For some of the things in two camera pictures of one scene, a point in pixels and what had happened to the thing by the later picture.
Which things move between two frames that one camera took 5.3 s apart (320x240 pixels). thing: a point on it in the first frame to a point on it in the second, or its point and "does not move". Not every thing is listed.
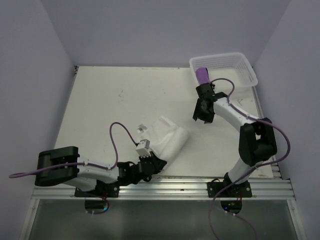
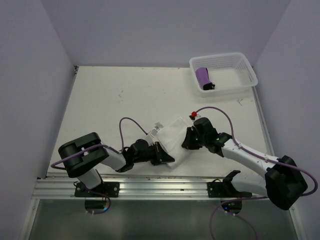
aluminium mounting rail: x=278 y=187 does not move
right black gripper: x=207 y=119 to x=187 y=143
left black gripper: x=159 y=163 to x=161 y=156
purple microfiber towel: x=202 y=75 does not move
